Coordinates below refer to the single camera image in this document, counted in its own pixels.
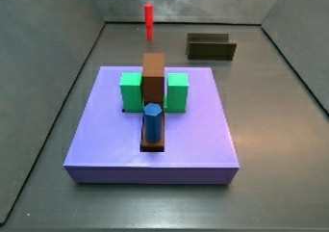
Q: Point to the green U-shaped block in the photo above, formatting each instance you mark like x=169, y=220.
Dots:
x=176, y=92

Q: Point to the purple board base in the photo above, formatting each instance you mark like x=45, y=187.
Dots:
x=105, y=153

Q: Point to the blue hexagonal peg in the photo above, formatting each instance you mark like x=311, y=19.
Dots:
x=153, y=121

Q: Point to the brown L-shaped block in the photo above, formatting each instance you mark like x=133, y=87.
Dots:
x=153, y=91

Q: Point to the black angle bracket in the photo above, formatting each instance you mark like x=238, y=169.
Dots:
x=209, y=47

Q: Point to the red cylinder peg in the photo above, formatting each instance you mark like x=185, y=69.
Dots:
x=149, y=19

